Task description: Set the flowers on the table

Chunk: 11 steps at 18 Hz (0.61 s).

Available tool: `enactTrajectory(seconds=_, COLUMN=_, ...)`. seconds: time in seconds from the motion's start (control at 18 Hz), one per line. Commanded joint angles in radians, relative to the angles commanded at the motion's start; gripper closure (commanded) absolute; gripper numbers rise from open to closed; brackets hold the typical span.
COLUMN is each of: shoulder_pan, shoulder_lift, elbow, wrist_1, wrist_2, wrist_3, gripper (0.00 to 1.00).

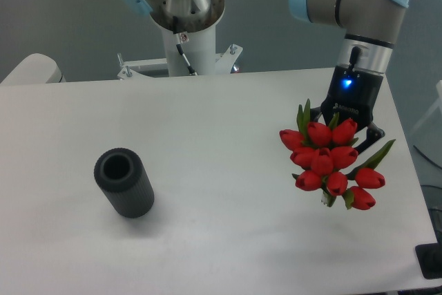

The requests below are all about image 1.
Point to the black box at table corner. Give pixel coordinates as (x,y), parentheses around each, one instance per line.
(429,258)

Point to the white frame at right edge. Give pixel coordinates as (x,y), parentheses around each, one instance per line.
(434,107)

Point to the white rounded object at left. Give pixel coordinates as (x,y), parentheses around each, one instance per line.
(34,69)

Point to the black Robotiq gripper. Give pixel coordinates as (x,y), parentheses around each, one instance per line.
(353,95)

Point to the black ribbed cylindrical vase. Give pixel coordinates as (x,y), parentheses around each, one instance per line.
(121,176)

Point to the red tulip bouquet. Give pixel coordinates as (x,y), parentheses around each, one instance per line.
(324,151)

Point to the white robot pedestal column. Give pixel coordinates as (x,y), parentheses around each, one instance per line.
(188,37)

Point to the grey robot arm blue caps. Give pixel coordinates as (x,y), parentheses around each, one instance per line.
(372,28)

